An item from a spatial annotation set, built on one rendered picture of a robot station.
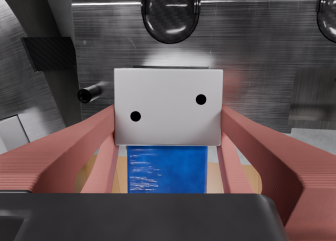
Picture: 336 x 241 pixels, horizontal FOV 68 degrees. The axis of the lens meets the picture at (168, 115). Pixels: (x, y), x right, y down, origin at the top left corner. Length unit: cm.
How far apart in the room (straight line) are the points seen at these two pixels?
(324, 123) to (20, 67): 26
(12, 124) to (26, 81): 4
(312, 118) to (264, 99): 5
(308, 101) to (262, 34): 7
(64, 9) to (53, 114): 11
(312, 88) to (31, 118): 25
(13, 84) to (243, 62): 21
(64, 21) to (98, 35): 12
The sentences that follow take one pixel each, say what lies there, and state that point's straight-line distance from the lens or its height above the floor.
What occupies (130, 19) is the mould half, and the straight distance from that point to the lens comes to 18.
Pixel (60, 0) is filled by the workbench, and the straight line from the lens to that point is 31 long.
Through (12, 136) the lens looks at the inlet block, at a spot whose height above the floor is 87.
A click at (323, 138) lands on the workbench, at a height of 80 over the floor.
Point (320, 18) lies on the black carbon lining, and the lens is 19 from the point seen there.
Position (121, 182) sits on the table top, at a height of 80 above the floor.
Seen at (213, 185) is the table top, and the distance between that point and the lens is 31.
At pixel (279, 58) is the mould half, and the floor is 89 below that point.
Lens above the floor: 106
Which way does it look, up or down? 72 degrees down
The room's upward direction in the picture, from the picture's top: 152 degrees counter-clockwise
